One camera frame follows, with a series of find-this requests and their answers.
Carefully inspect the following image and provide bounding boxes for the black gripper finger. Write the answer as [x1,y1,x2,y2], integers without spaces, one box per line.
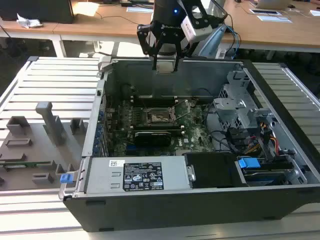
[173,36,201,73]
[136,23,163,71]

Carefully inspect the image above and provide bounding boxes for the metal socket cover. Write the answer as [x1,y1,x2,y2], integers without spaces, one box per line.
[170,99,192,120]

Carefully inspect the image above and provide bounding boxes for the black RAM slot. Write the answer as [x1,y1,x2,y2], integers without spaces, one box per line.
[132,98,178,104]
[130,128,186,134]
[129,125,185,130]
[133,94,177,100]

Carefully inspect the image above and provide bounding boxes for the CPU socket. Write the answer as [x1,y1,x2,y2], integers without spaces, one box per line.
[144,106,177,126]

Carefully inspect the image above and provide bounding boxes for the black power strip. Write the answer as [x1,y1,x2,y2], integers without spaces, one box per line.
[120,0,155,8]

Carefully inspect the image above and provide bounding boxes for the wooden desk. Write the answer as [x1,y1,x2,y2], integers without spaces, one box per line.
[53,0,156,42]
[219,0,320,53]
[0,18,60,40]

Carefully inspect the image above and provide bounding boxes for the silver metal drive cage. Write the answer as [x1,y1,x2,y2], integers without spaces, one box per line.
[212,69,253,133]

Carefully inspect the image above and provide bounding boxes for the green motherboard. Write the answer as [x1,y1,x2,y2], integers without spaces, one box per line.
[103,97,218,157]

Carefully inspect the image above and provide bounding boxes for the black graphics card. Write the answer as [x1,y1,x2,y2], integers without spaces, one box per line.
[134,130,173,149]

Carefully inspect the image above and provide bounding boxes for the white framed tablet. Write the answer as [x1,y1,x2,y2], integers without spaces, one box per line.
[249,8,283,16]

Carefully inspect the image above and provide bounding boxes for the silver laptop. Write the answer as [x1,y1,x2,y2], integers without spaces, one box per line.
[249,0,295,10]

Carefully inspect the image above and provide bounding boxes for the black box on desk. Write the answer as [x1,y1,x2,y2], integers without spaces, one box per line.
[0,0,76,25]

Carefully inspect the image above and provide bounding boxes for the crumpled white paper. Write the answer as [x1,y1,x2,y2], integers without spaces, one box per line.
[16,12,43,29]

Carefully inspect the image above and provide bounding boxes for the black plastic shroud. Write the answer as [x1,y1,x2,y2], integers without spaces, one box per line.
[184,152,248,189]

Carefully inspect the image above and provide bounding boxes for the hard disk in blue carrier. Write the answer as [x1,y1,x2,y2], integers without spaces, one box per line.
[237,156,295,187]

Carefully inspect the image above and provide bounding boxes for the silver power supply with label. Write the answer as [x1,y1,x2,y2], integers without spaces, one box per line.
[74,156,196,195]

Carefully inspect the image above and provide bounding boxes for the grey parts rack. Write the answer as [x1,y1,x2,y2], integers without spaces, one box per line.
[0,101,87,192]

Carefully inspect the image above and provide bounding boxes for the black PC case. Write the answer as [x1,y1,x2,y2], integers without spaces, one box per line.
[58,56,320,233]

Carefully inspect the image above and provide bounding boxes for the green RAM stick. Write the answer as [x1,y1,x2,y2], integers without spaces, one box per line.
[0,161,52,170]

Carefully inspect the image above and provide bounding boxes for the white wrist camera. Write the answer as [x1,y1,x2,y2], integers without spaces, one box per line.
[180,15,213,42]

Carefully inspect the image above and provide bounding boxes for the blue cable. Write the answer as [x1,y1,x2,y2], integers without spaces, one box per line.
[224,24,242,60]

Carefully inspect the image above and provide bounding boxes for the black wire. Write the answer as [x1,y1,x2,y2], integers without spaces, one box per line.
[204,104,235,153]

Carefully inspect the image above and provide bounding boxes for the yellow wire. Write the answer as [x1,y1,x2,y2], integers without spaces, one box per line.
[244,143,261,155]

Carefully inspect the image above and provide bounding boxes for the orange wire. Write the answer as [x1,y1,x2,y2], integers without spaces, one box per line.
[259,122,278,151]

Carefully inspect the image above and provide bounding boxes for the red wire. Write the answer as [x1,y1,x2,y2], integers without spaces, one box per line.
[252,136,280,157]

